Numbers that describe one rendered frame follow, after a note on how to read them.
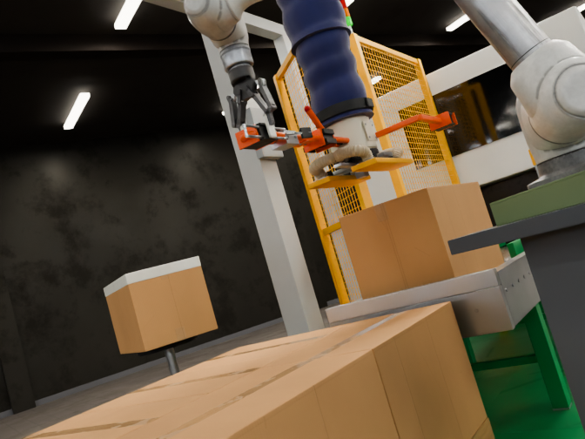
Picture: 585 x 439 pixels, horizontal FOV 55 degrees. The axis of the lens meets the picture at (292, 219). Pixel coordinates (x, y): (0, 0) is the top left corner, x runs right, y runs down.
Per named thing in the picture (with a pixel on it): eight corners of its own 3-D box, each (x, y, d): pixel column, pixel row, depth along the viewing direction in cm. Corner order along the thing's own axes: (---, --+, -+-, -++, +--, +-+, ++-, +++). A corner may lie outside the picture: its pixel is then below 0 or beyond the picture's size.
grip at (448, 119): (438, 131, 230) (433, 120, 230) (458, 124, 225) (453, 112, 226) (431, 131, 223) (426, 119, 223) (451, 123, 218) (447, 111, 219)
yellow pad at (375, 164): (391, 171, 224) (387, 159, 224) (413, 162, 219) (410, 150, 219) (352, 172, 196) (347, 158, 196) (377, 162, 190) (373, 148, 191)
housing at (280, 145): (283, 151, 179) (279, 138, 180) (300, 144, 176) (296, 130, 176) (271, 151, 173) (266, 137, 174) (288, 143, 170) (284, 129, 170)
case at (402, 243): (425, 286, 276) (400, 207, 279) (506, 266, 252) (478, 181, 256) (366, 314, 227) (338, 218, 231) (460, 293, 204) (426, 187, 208)
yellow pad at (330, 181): (350, 186, 234) (346, 175, 235) (371, 178, 229) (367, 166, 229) (307, 189, 206) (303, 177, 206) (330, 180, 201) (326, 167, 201)
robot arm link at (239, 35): (225, 62, 173) (207, 49, 160) (211, 15, 174) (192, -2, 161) (257, 50, 170) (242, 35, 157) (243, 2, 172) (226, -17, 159)
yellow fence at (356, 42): (497, 323, 426) (413, 64, 446) (510, 320, 420) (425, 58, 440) (444, 370, 330) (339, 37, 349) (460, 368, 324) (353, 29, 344)
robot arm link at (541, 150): (593, 148, 151) (563, 72, 153) (612, 137, 133) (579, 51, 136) (530, 169, 155) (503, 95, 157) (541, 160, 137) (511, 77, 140)
